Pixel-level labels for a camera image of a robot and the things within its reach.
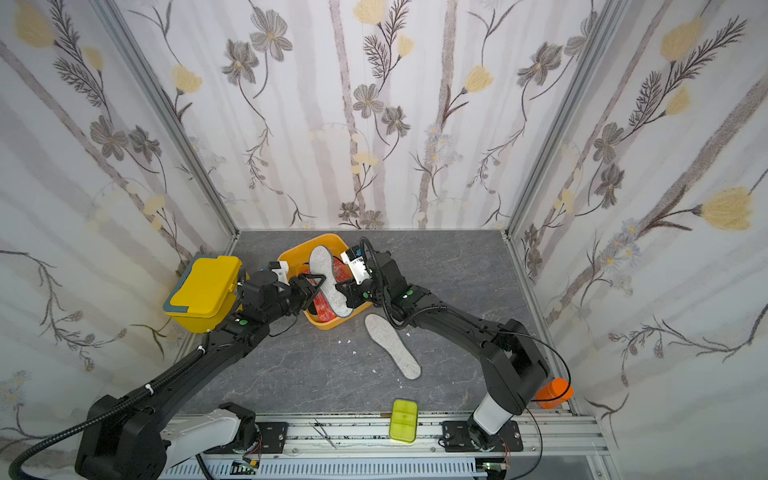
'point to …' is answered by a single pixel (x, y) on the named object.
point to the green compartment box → (404, 421)
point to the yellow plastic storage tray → (292, 260)
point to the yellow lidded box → (205, 293)
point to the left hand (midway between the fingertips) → (327, 279)
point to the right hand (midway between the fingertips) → (339, 283)
